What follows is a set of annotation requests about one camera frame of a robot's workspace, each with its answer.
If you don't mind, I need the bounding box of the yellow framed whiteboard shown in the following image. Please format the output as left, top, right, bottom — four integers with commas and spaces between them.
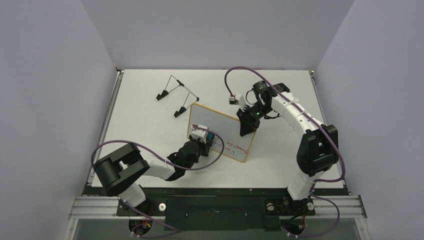
186, 103, 256, 163

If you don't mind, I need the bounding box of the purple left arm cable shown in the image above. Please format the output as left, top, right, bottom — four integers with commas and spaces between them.
90, 124, 225, 238

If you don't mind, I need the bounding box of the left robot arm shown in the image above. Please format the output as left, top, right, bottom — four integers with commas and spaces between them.
92, 135, 214, 215

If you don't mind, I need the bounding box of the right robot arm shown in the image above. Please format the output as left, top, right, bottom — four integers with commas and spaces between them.
229, 81, 339, 214

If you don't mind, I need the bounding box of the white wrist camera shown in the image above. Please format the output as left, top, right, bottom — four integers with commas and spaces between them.
228, 94, 247, 112
189, 124, 209, 143

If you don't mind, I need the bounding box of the blue whiteboard eraser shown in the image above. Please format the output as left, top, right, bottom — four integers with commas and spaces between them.
206, 132, 215, 143

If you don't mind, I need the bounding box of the black wire easel stand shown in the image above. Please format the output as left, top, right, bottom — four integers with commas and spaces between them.
156, 74, 200, 118

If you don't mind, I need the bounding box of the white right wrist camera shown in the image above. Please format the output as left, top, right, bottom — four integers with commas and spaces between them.
228, 94, 247, 112

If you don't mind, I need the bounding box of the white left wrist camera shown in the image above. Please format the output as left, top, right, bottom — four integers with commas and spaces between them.
189, 124, 209, 143

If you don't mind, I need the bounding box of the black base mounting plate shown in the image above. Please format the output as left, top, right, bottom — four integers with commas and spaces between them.
115, 187, 316, 233

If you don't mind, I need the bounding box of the aluminium extrusion rail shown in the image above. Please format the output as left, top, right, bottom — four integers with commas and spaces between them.
69, 195, 367, 220

